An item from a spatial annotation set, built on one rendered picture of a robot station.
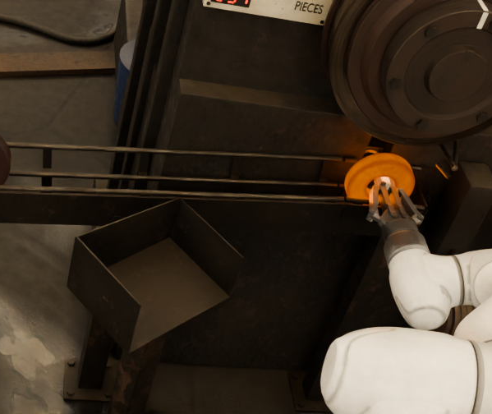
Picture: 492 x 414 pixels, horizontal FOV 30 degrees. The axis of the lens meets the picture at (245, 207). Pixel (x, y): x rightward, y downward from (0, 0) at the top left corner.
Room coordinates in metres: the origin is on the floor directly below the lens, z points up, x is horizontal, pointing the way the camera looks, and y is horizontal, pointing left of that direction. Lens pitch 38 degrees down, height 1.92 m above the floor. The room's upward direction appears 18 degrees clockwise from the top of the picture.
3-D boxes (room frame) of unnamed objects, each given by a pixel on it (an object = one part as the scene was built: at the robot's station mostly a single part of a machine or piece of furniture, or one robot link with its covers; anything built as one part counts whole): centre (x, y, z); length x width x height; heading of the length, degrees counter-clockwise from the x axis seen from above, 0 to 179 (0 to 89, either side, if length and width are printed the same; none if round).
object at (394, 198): (1.66, -0.31, 0.76); 0.11 x 0.01 x 0.04; 17
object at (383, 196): (1.65, -0.29, 0.76); 0.11 x 0.01 x 0.04; 20
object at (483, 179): (1.83, -0.49, 0.68); 0.11 x 0.08 x 0.24; 19
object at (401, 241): (1.52, -0.35, 0.75); 0.09 x 0.06 x 0.09; 109
